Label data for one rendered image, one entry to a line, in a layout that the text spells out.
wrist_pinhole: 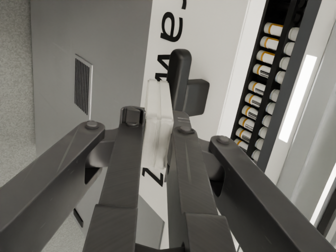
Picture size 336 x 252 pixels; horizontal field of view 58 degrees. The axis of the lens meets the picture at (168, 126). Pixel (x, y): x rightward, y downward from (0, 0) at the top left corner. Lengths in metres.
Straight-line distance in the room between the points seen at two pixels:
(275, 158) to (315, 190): 0.05
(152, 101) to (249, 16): 0.09
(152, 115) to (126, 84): 0.36
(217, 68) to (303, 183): 0.14
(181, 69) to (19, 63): 0.95
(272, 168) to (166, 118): 0.19
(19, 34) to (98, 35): 0.54
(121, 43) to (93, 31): 0.11
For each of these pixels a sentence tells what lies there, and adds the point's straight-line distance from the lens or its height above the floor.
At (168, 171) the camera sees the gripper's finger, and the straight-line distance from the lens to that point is 0.15.
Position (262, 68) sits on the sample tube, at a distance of 0.33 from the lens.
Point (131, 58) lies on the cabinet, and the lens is 0.49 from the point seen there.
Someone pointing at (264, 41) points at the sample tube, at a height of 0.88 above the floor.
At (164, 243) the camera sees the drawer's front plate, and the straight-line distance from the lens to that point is 0.48.
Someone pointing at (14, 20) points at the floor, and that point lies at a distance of 1.10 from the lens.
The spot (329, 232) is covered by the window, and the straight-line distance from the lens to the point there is 0.33.
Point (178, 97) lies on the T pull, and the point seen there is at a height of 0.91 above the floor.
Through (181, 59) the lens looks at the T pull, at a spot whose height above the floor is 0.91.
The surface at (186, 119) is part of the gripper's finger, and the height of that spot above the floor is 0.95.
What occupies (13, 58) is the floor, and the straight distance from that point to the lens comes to 1.12.
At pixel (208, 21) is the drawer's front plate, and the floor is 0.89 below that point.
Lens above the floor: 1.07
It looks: 44 degrees down
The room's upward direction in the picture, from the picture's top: 125 degrees clockwise
